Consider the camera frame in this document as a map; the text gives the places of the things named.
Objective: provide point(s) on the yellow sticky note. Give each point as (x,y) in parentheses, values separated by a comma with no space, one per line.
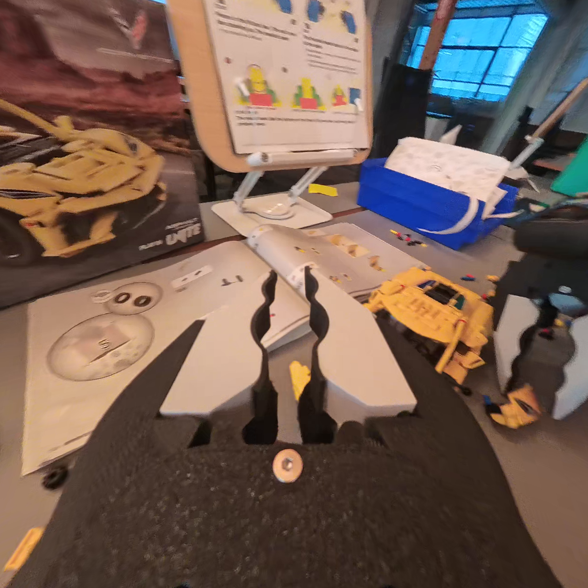
(323,189)

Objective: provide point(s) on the yellow toy brick car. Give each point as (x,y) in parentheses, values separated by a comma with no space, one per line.
(427,312)

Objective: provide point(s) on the black upright panel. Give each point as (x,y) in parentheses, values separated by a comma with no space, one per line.
(402,105)

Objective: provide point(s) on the white plastic strip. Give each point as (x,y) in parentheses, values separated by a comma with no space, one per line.
(459,216)

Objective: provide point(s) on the open instruction booklet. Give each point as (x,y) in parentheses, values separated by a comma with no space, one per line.
(59,404)

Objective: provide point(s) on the toy car set box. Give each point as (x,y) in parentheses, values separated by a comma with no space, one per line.
(92,138)

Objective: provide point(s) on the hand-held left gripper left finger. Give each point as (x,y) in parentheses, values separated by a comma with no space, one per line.
(220,363)

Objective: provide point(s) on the yellow toy brick panel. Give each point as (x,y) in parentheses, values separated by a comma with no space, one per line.
(298,376)

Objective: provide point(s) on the printed instruction sheet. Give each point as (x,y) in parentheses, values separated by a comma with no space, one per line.
(294,92)

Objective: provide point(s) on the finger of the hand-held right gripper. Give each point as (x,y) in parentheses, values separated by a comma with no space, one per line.
(512,321)
(579,381)

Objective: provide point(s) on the white printed bag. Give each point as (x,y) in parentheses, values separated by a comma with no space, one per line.
(450,165)

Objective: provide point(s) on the small black toy gear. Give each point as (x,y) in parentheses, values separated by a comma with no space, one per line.
(54,476)

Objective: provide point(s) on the small yellow toy brick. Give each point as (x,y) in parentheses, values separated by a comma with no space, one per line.
(23,549)

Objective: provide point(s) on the grey desk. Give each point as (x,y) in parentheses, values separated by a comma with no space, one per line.
(528,482)

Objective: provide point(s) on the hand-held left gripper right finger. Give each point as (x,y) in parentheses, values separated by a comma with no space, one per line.
(367,367)

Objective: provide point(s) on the blue plastic bin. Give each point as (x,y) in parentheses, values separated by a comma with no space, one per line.
(404,202)

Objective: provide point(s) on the green plastic bin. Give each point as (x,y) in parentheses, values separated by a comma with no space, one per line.
(572,170)

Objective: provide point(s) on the pile of red black bricks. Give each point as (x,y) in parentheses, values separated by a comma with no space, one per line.
(406,237)

